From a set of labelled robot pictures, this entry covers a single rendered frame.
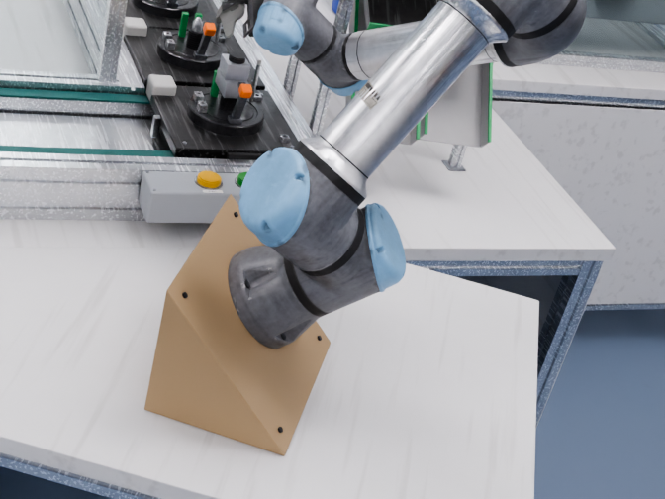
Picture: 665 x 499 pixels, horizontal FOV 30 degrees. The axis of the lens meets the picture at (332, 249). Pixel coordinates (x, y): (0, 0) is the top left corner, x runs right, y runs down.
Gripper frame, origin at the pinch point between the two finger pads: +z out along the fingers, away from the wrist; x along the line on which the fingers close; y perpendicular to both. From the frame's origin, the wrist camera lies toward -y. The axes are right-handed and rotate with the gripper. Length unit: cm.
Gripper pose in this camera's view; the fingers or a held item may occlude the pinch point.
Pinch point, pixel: (243, 17)
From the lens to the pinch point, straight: 220.9
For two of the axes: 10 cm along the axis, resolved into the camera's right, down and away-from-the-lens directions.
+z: -3.8, 2.0, 9.0
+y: 0.8, 9.8, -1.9
